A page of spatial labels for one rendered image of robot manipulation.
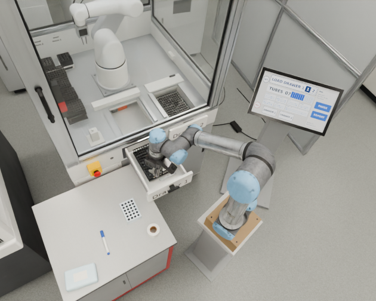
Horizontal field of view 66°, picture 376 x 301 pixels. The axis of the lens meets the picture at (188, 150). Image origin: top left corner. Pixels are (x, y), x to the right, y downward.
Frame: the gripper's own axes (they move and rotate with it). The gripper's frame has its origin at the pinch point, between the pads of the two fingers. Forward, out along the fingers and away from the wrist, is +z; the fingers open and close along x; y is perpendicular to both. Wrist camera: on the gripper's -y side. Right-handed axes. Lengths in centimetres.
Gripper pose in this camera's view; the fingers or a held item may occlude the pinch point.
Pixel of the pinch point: (160, 173)
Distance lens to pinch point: 159.3
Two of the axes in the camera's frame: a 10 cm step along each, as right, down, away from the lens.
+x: -4.2, 7.3, -5.4
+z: -1.0, 5.5, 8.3
